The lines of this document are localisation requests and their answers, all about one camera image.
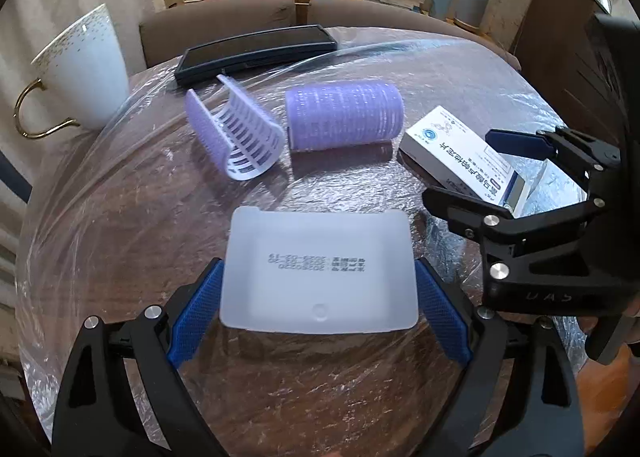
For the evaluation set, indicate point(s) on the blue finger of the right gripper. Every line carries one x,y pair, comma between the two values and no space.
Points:
464,215
526,145

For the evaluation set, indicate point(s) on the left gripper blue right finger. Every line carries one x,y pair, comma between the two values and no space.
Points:
450,328

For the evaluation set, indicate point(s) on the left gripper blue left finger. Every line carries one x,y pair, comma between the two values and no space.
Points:
190,310

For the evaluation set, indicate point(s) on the white medicine box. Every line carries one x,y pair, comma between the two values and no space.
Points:
456,157

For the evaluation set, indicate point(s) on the translucent white plastic box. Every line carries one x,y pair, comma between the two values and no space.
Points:
316,273

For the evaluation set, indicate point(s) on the purple hair roller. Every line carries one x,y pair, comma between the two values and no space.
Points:
326,116

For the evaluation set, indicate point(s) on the purple roller clip cover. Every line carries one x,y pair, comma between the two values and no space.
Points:
242,139

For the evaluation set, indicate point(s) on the dark wooden cabinet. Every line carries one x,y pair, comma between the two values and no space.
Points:
557,59

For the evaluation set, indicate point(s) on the grey cylindrical speaker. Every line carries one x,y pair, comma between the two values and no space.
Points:
469,14

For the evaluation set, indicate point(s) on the light blue box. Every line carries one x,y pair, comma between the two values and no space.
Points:
439,9

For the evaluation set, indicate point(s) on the dark blue smartphone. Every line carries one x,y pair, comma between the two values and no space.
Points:
256,50

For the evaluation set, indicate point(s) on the brown sofa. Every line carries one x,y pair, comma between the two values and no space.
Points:
168,33

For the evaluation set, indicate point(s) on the white gold-handled mug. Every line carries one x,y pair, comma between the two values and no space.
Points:
83,71

